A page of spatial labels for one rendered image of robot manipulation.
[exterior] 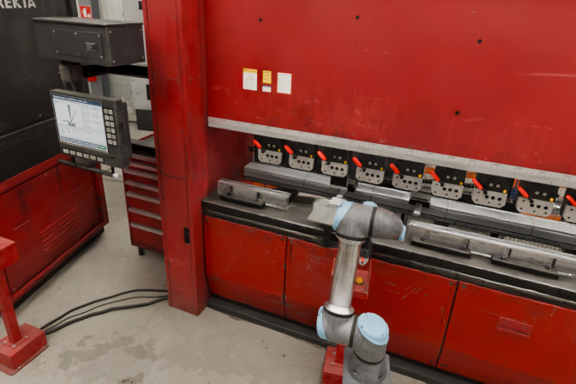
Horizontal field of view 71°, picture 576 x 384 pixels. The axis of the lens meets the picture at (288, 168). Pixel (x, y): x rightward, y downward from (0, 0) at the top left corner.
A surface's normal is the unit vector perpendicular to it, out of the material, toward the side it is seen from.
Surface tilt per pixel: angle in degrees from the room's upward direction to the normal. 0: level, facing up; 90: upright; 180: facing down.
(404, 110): 90
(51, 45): 90
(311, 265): 90
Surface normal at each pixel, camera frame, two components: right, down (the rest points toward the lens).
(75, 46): -0.40, 0.33
